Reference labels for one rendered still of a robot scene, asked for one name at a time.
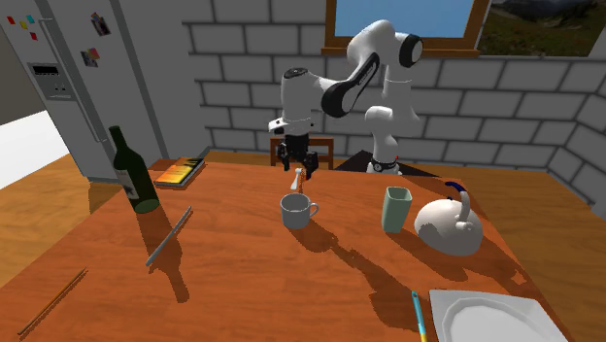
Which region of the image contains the brown pencil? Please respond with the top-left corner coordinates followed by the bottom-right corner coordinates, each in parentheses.
top-left (17, 266), bottom-right (89, 337)

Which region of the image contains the grey knife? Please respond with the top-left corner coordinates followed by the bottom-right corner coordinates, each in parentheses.
top-left (144, 205), bottom-right (193, 268)

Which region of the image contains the grey mug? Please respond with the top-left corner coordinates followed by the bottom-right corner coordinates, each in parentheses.
top-left (279, 191), bottom-right (320, 231)

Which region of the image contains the orange yellow book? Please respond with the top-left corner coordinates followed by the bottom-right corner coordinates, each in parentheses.
top-left (152, 155), bottom-right (208, 189)

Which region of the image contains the wooden table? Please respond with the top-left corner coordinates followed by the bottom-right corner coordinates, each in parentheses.
top-left (0, 157), bottom-right (577, 342)

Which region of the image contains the grey fridge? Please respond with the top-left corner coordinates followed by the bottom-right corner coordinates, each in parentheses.
top-left (0, 0), bottom-right (213, 185)

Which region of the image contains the brown wooden chair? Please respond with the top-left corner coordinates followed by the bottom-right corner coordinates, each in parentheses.
top-left (269, 135), bottom-right (335, 171)

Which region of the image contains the pale green cup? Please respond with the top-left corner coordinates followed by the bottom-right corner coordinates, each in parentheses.
top-left (381, 185), bottom-right (414, 235)

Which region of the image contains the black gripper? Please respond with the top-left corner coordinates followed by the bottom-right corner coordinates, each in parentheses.
top-left (277, 133), bottom-right (320, 182)

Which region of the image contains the wooden framed window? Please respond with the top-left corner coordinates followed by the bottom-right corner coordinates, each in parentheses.
top-left (320, 0), bottom-right (492, 59)

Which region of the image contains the dark green wine bottle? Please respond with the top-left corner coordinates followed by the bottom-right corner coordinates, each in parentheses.
top-left (107, 124), bottom-right (161, 215)

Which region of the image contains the white square plate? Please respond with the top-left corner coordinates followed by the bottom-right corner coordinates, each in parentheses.
top-left (427, 288), bottom-right (570, 342)

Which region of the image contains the dark robot stand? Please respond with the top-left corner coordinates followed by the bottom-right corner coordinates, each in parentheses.
top-left (333, 149), bottom-right (440, 179)

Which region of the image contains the small white orange utensil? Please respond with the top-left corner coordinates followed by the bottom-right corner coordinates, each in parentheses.
top-left (289, 167), bottom-right (306, 194)

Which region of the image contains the blue yellow pen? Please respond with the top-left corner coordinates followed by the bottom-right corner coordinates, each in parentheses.
top-left (410, 290), bottom-right (428, 342)

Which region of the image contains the white teapot with blue handle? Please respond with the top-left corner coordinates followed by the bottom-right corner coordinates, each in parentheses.
top-left (413, 180), bottom-right (485, 257)

